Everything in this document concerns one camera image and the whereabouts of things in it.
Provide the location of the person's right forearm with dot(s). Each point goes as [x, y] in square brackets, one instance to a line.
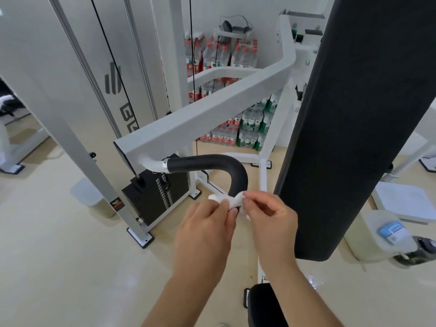
[299, 296]

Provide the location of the black seat pad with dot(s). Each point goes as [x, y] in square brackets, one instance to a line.
[264, 308]

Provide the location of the person's left hand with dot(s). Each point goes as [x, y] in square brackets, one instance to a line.
[201, 234]

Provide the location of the black headphones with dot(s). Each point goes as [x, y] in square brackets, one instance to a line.
[235, 25]

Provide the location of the white gym machine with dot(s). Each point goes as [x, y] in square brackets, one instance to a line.
[10, 149]

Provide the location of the grey machine shroud panel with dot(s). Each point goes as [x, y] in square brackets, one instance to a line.
[112, 64]

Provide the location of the white flat platform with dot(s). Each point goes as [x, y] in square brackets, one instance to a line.
[405, 202]

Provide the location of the stack of red-cap bottle packs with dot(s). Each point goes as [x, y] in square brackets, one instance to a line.
[218, 54]

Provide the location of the person's left forearm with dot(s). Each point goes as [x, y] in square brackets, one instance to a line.
[177, 299]

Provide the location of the black weight stack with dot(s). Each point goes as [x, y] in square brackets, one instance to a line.
[153, 197]

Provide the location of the person's right hand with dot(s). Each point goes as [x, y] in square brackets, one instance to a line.
[276, 231]

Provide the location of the person's right thumb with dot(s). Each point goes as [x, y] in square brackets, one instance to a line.
[251, 211]

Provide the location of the white tissue wipe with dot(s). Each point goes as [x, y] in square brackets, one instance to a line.
[233, 201]

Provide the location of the person's left thumb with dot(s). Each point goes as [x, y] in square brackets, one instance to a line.
[230, 219]

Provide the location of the black padded back rest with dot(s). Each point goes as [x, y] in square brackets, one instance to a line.
[357, 115]

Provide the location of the stack of green-label bottle packs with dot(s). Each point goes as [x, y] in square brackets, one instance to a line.
[253, 127]

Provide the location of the white machine pivot frame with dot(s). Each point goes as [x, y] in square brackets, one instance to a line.
[289, 37]

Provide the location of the white machine base bar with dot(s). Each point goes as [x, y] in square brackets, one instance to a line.
[414, 156]

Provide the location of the white plastic jug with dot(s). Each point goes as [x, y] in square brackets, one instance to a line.
[366, 238]

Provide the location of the white slanted frame post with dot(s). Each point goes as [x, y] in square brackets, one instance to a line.
[71, 125]

